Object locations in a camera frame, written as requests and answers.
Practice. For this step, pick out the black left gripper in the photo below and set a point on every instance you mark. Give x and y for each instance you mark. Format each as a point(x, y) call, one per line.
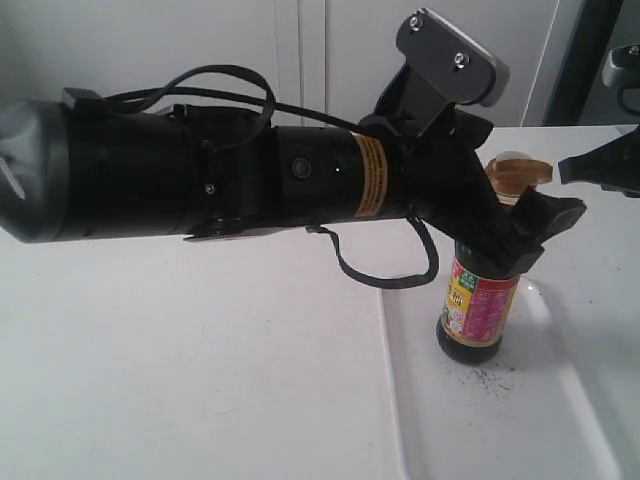
point(449, 189)

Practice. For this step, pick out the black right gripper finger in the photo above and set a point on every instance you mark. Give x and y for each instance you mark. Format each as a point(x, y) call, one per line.
point(613, 166)

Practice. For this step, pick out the dark soy sauce bottle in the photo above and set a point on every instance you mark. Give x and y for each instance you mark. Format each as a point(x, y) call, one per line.
point(470, 327)

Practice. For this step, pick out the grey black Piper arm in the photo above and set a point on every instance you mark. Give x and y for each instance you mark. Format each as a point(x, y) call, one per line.
point(621, 73)

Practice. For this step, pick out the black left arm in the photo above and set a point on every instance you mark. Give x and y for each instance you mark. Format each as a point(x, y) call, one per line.
point(90, 167)

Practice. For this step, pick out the white cabinet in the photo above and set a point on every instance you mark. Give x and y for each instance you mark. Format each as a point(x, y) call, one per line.
point(331, 56)

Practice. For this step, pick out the white plastic tray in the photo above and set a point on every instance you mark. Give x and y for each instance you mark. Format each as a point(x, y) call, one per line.
point(525, 414)

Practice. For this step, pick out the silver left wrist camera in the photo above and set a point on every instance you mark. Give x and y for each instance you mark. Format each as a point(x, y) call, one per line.
point(443, 67)

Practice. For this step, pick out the dark vertical post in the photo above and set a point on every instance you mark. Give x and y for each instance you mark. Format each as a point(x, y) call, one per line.
point(581, 61)

